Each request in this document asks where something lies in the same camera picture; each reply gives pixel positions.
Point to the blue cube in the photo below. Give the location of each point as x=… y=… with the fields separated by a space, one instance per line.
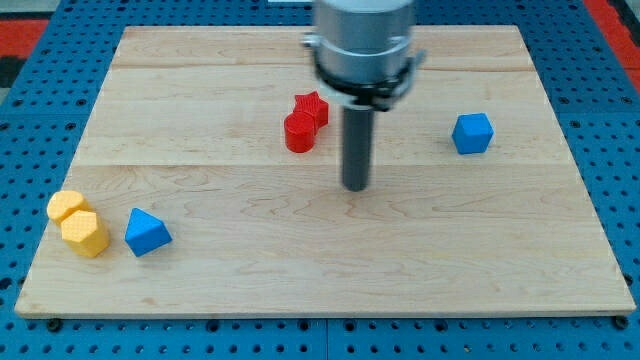
x=472 y=133

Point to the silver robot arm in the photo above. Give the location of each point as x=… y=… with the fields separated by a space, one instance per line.
x=361 y=51

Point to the blue triangle block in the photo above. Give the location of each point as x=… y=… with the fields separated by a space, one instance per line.
x=145 y=233

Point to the red cylinder block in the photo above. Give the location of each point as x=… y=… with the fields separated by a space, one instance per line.
x=300 y=132

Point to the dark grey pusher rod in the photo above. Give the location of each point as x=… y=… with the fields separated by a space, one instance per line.
x=357 y=139

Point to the red star block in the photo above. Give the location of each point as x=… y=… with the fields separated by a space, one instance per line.
x=312 y=104

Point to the wooden board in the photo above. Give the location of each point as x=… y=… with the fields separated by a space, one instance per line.
x=188 y=126

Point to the yellow hexagon block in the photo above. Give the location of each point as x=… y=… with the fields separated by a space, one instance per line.
x=85 y=233

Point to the yellow cylinder block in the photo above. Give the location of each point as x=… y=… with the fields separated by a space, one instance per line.
x=64 y=203

